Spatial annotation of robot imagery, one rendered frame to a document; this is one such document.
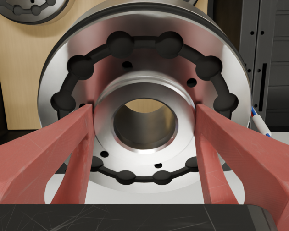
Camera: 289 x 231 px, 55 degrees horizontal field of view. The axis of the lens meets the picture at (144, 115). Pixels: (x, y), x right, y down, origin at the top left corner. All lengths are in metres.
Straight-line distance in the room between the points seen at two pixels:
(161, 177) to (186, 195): 0.41
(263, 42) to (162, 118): 0.15
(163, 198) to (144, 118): 0.42
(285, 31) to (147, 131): 0.28
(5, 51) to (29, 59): 0.03
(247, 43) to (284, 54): 0.13
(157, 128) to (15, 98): 0.27
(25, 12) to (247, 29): 0.23
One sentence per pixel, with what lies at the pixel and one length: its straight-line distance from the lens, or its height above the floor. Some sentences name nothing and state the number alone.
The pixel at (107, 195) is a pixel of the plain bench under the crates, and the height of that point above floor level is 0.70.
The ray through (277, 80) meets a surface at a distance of 0.40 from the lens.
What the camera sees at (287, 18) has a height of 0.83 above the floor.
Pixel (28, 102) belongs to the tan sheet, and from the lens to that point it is 0.39.
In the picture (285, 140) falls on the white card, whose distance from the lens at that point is 0.35.
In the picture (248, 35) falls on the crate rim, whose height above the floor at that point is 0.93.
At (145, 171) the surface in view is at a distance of 0.15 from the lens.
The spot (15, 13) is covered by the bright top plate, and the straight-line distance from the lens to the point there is 0.36.
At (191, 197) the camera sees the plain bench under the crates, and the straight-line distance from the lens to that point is 0.58.
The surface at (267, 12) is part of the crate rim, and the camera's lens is 0.28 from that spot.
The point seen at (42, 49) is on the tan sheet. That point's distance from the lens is 0.38.
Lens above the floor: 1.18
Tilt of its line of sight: 75 degrees down
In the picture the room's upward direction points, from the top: 179 degrees clockwise
